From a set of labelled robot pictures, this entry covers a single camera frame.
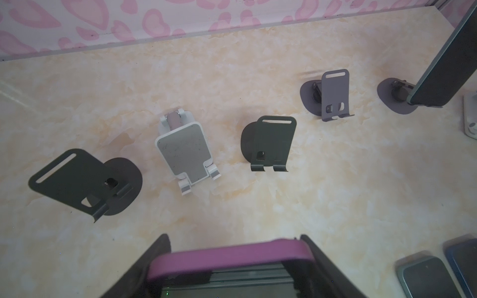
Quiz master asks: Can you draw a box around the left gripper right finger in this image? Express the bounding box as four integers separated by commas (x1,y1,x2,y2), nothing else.
300,235,366,298

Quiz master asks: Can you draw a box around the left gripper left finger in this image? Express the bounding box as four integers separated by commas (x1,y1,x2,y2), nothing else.
101,233,171,298

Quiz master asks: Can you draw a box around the grey round stand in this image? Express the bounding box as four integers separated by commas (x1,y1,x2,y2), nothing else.
28,149,143,221

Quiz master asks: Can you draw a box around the teal phone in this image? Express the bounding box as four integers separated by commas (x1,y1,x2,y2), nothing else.
444,238,477,298

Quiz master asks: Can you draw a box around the white folding phone stand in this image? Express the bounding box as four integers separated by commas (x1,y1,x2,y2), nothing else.
463,91,477,140

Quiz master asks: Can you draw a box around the white stand back left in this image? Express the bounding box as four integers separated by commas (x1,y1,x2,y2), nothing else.
155,109,221,195

